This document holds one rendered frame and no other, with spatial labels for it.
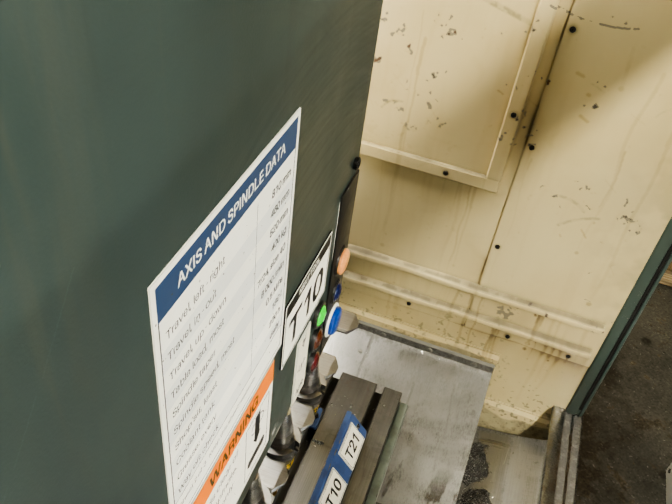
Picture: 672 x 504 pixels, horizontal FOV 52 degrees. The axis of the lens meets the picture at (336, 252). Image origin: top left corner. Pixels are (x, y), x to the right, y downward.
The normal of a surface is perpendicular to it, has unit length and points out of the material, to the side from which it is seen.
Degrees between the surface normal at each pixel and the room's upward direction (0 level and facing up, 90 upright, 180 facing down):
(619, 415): 0
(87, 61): 90
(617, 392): 0
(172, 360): 90
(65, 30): 90
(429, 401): 24
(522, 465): 17
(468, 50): 90
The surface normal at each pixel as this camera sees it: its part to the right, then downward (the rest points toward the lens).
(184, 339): 0.94, 0.29
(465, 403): -0.04, -0.44
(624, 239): -0.33, 0.59
